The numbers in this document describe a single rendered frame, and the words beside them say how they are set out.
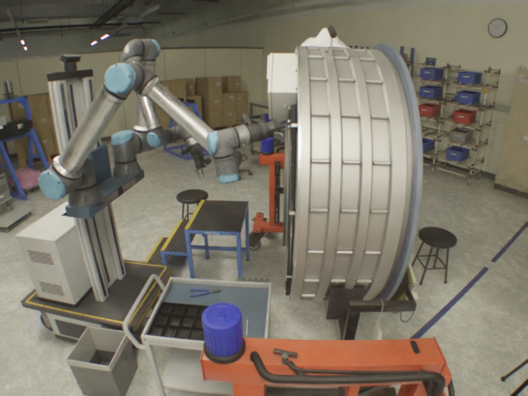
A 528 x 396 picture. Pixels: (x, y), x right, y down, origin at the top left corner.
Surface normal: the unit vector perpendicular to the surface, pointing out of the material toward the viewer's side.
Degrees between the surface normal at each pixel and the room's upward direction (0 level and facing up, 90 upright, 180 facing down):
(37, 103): 90
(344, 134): 59
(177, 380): 0
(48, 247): 90
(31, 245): 90
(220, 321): 0
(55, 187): 94
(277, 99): 132
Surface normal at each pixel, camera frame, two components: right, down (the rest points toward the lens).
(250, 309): 0.00, -0.92
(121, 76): 0.02, 0.29
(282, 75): -0.04, -0.42
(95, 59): 0.58, 0.32
